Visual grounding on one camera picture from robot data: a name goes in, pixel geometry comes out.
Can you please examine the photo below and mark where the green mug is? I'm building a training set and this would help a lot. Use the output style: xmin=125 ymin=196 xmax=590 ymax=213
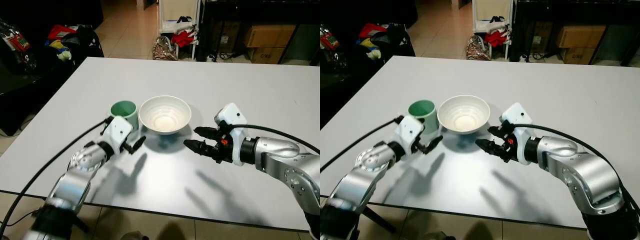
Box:
xmin=407 ymin=99 xmax=437 ymax=135
xmin=110 ymin=100 xmax=140 ymax=132

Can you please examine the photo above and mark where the white ribbed bowl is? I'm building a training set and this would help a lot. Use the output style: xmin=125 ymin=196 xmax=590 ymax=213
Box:
xmin=138 ymin=95 xmax=193 ymax=136
xmin=437 ymin=94 xmax=492 ymax=135

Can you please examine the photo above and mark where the black table leg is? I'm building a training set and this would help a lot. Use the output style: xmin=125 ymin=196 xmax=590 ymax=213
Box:
xmin=74 ymin=215 xmax=92 ymax=234
xmin=361 ymin=206 xmax=397 ymax=234

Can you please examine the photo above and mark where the shiny patterned bag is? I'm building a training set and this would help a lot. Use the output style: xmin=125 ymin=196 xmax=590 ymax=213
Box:
xmin=152 ymin=35 xmax=179 ymax=62
xmin=465 ymin=34 xmax=492 ymax=62

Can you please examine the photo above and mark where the red cloth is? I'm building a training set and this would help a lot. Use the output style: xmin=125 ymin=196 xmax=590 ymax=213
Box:
xmin=171 ymin=29 xmax=197 ymax=49
xmin=484 ymin=29 xmax=510 ymax=48

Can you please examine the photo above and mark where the black low table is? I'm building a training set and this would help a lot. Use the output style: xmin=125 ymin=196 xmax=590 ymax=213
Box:
xmin=320 ymin=54 xmax=387 ymax=129
xmin=0 ymin=50 xmax=77 ymax=137

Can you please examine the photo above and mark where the small printed cardboard box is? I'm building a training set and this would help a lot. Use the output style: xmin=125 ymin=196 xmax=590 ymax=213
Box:
xmin=248 ymin=47 xmax=286 ymax=65
xmin=562 ymin=47 xmax=597 ymax=65

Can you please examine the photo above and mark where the black jacket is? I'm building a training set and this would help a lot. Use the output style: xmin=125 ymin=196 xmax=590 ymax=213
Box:
xmin=372 ymin=23 xmax=415 ymax=60
xmin=62 ymin=24 xmax=105 ymax=65

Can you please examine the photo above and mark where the large plain cardboard box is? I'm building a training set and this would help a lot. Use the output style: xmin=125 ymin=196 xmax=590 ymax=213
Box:
xmin=244 ymin=24 xmax=297 ymax=49
xmin=556 ymin=24 xmax=607 ymax=50

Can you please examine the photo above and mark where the white shelf cabinet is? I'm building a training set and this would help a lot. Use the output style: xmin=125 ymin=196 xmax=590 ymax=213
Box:
xmin=472 ymin=0 xmax=515 ymax=61
xmin=158 ymin=0 xmax=202 ymax=61

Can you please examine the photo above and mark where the red bag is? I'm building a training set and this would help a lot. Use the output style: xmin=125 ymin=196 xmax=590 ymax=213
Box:
xmin=358 ymin=23 xmax=389 ymax=40
xmin=47 ymin=24 xmax=79 ymax=41

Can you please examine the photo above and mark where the black desk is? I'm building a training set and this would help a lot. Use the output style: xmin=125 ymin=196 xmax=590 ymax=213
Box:
xmin=509 ymin=0 xmax=640 ymax=67
xmin=199 ymin=0 xmax=321 ymax=64

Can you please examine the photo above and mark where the clear plastic snack bag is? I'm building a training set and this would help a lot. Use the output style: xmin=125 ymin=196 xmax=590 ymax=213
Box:
xmin=0 ymin=19 xmax=32 ymax=67
xmin=320 ymin=25 xmax=347 ymax=67

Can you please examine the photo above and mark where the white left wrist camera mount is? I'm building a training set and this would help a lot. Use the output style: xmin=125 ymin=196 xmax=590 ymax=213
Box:
xmin=394 ymin=115 xmax=426 ymax=154
xmin=103 ymin=116 xmax=134 ymax=156

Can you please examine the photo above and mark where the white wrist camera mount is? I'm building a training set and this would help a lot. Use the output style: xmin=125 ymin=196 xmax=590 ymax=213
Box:
xmin=501 ymin=102 xmax=534 ymax=165
xmin=214 ymin=103 xmax=249 ymax=166
xmin=103 ymin=116 xmax=134 ymax=156
xmin=394 ymin=115 xmax=426 ymax=154

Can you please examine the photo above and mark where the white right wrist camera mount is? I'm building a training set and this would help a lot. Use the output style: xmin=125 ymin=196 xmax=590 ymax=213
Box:
xmin=501 ymin=102 xmax=534 ymax=165
xmin=214 ymin=103 xmax=249 ymax=166

